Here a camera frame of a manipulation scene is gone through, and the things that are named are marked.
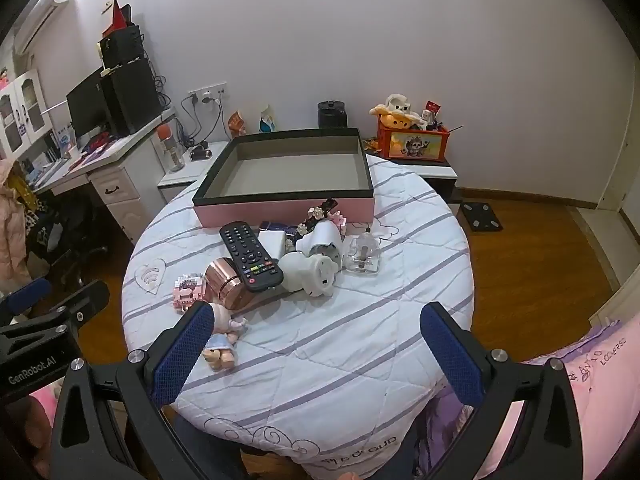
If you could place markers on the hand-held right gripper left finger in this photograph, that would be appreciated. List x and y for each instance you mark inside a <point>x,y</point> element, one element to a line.
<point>182,355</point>

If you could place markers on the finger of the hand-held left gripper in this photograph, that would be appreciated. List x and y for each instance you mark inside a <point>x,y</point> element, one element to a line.
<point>87,299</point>
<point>27,296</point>

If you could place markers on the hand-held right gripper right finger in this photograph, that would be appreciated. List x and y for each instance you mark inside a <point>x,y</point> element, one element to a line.
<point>452,355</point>

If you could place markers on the small doll figure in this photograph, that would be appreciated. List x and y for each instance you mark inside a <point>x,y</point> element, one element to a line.
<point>222,350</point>

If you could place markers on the rose gold metal cylinder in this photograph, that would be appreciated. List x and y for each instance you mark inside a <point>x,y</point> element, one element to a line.
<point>225,280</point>

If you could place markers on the black remote control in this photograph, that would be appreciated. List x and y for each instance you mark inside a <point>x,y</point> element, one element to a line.
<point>245,255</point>

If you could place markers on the white pump bottle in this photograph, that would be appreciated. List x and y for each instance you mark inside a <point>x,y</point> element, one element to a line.
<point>362,255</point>

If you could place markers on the black flower hair clip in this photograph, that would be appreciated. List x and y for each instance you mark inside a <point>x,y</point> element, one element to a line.
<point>320,210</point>

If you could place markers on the black office chair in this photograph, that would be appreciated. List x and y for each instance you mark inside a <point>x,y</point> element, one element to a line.
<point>65,240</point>

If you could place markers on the pink jacket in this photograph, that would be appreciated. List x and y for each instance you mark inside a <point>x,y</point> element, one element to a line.
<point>12,230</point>

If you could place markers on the white desk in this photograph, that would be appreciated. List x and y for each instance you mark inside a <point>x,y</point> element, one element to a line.
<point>120,190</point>

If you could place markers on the white striped quilt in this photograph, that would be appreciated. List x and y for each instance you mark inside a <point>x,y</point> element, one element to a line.
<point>325,340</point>

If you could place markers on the books and papers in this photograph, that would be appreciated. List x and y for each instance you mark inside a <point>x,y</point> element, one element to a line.
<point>50,165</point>

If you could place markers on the black floor scale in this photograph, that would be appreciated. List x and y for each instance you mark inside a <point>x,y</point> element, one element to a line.
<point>481,216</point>

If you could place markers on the pink bed sheet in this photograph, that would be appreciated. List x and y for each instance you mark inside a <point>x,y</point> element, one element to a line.
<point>600,385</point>

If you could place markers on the low white side table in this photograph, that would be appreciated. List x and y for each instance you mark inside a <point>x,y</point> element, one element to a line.
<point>180,180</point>

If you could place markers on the red desk items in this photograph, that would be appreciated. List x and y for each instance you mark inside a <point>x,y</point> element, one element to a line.
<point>95,142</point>

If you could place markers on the small blue gold box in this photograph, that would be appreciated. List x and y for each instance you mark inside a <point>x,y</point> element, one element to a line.
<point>272,225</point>

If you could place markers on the clear bottle orange lid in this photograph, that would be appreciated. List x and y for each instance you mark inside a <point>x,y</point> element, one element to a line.
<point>172,152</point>

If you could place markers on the pink cat block toy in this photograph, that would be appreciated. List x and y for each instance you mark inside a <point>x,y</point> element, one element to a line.
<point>339,221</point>

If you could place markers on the low black white cabinet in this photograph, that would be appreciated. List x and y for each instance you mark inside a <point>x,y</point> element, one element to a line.
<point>440,172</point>

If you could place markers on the small black device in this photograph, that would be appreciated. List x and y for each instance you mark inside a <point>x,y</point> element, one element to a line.
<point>199,153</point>

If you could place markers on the white glass-door cabinet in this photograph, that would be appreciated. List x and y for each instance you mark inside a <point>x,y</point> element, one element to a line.
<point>25,110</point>

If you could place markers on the black computer monitor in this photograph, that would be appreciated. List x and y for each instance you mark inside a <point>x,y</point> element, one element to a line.
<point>130,100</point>
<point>85,105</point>

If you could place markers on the orange printed toy box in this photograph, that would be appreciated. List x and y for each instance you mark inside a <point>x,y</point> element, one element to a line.
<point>415,145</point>

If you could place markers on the orange snack bag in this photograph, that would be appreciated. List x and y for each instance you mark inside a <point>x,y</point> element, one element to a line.
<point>236,125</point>

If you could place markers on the yellow plush toy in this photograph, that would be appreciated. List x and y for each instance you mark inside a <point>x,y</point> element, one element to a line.
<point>395,120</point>

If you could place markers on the small red card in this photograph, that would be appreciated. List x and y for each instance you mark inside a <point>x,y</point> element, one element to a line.
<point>432,110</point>

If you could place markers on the blue white bag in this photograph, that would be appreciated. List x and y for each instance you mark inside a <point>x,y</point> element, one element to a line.
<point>267,120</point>

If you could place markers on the white skull plush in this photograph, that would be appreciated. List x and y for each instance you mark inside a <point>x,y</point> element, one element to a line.
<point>398,103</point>

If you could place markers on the black jar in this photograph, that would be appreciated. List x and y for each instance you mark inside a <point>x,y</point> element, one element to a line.
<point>332,115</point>

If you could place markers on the white air conditioner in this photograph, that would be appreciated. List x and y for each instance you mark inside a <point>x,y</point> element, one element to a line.
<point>40,15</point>

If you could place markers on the red paper bag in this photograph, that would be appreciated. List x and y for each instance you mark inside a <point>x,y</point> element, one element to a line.
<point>117,17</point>

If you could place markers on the white wall charger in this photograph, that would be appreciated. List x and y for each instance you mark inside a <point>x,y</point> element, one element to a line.
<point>272,244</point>

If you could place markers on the white wooden bed frame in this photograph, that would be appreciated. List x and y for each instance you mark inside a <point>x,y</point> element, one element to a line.
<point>620,300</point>

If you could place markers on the white wall socket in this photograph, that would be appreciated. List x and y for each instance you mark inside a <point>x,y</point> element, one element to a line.
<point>207,94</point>

